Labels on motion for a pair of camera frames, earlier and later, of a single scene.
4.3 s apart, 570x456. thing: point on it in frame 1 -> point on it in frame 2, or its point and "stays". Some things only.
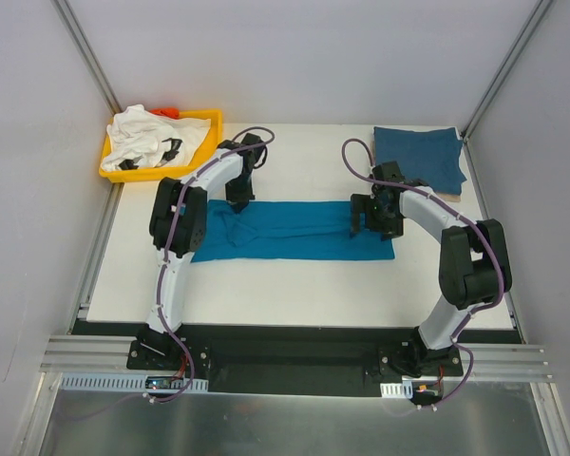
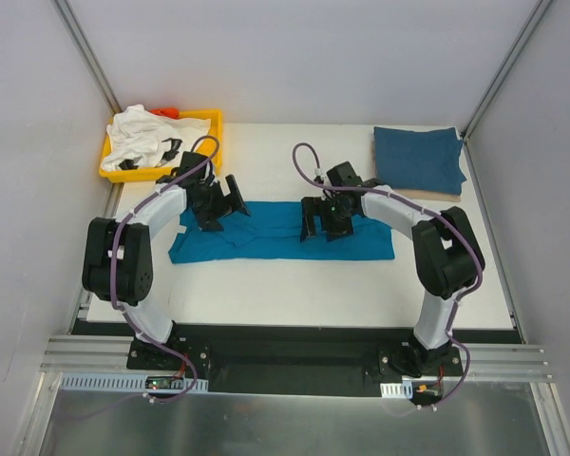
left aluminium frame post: [86, 55] stays
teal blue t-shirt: [287, 231] stays
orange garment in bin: [168, 112] stays
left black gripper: [239, 195] -> [219, 203]
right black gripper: [361, 215] -> [323, 216]
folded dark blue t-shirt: [432, 156] stays
